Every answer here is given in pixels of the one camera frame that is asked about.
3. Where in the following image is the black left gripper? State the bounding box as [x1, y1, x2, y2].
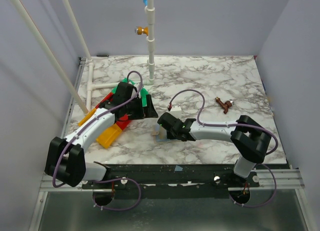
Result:
[124, 94, 159, 121]

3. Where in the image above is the beige card holder wallet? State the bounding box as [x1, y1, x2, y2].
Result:
[151, 123, 176, 144]

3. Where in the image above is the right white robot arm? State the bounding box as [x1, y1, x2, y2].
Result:
[157, 112, 272, 187]

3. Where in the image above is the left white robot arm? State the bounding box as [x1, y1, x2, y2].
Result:
[44, 81, 158, 189]

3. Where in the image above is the green plastic bin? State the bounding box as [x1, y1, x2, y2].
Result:
[122, 77, 149, 107]

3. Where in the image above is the red plastic bin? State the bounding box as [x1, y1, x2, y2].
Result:
[95, 92, 131, 131]

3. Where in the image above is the yellow plastic bin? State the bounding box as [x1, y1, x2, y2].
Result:
[78, 108, 123, 149]

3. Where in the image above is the orange knob on pipe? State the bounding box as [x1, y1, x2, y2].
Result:
[134, 26, 149, 36]

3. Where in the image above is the white slanted pole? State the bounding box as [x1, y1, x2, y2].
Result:
[10, 0, 89, 115]

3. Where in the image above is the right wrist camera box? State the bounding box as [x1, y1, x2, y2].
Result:
[167, 105, 182, 120]

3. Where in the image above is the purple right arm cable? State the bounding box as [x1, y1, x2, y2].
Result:
[167, 89, 279, 208]

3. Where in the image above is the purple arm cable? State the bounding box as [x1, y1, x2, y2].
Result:
[167, 89, 279, 208]
[51, 70, 144, 212]

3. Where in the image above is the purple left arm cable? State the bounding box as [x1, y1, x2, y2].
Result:
[51, 70, 144, 212]

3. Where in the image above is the black table front rail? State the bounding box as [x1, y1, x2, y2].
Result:
[82, 164, 259, 199]

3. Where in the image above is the white pvc pipe frame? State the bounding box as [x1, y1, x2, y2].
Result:
[62, 0, 156, 112]

